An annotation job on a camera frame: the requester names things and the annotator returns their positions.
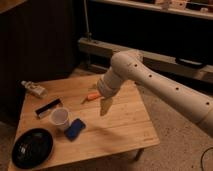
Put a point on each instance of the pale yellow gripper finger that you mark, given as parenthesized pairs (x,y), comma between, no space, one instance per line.
(105,105)

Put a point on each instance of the white ribbed gripper body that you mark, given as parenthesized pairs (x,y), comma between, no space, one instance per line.
(110,83)

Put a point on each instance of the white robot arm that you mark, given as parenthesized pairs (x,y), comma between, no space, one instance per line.
(127,65)

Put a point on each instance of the blue sponge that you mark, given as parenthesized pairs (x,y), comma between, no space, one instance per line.
(74,129)

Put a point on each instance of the white black sponge block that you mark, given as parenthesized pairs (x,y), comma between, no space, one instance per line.
(40,112)

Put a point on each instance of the black ceramic bowl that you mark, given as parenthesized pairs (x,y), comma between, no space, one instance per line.
(32,148)

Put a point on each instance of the orange carrot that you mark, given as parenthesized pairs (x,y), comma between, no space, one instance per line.
(91,96)

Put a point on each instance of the wooden table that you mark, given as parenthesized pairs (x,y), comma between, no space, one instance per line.
(126,126)

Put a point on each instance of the long grey case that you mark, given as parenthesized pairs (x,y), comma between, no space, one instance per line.
(153,60)

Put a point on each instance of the clear plastic cup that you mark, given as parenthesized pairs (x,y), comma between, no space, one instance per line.
(59,117)

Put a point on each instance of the metal pole stand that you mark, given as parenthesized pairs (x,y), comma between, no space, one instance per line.
(88,33)

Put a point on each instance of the white tube bottle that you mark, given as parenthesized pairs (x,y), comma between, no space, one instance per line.
(34,89)

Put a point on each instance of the black case handle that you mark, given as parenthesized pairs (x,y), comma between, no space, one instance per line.
(190,64)

